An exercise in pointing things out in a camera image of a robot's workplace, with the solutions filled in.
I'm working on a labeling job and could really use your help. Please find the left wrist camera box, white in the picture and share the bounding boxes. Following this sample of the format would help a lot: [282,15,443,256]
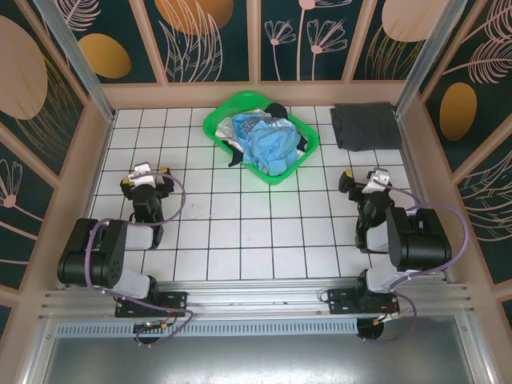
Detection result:
[127,162,157,187]

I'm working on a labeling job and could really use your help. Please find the aluminium frame post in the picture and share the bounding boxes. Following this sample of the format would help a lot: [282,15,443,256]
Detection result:
[31,0,117,123]
[394,0,465,117]

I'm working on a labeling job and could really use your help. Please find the right wrist camera box, white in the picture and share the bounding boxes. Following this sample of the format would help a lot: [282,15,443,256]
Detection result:
[362,167,392,194]

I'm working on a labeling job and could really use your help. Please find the wrist camera box, white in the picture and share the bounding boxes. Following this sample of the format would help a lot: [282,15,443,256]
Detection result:
[362,167,392,194]
[127,162,157,187]

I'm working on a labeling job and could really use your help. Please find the green plastic basket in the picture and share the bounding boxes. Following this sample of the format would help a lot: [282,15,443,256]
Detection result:
[202,90,320,187]

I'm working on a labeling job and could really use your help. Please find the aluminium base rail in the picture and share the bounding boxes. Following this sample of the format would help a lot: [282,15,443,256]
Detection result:
[38,279,475,321]

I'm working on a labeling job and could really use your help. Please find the grey folded t-shirt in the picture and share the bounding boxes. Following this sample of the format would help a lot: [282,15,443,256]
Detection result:
[330,102,404,153]

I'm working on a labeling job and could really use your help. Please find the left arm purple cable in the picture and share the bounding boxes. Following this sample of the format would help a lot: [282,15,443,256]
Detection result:
[86,171,197,349]

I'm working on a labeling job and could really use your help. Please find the light blue printed t-shirt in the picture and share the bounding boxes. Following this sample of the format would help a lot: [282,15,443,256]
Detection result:
[230,110,303,177]

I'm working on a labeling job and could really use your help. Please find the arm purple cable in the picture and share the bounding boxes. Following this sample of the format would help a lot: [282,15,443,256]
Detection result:
[86,171,197,349]
[362,178,471,345]

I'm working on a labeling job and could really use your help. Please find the grey metal sheet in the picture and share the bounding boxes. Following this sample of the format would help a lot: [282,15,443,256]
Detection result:
[23,315,493,384]

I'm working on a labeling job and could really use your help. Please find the grey slotted cable duct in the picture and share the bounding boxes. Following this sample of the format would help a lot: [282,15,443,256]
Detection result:
[55,318,359,338]

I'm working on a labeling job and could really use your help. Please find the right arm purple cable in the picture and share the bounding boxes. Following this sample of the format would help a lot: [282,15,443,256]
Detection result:
[362,178,471,345]

